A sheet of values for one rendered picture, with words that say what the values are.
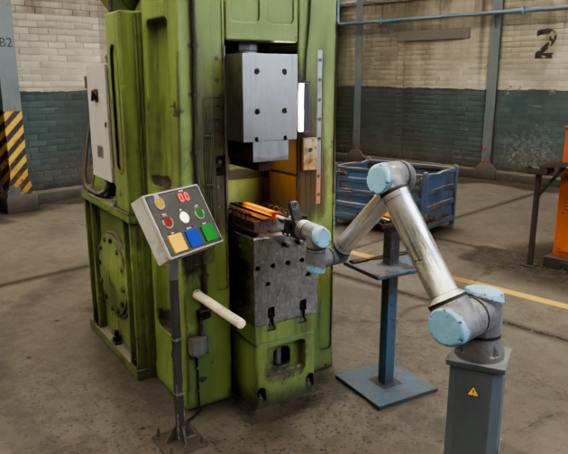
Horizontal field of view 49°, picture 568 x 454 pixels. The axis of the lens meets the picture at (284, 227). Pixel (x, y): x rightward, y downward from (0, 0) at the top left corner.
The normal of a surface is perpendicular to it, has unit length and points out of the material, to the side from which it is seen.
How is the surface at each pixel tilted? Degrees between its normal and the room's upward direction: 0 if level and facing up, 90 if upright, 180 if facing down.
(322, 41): 90
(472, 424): 90
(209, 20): 90
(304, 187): 90
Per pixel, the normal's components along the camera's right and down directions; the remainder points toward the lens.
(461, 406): -0.43, 0.21
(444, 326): -0.69, 0.24
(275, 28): 0.55, 0.20
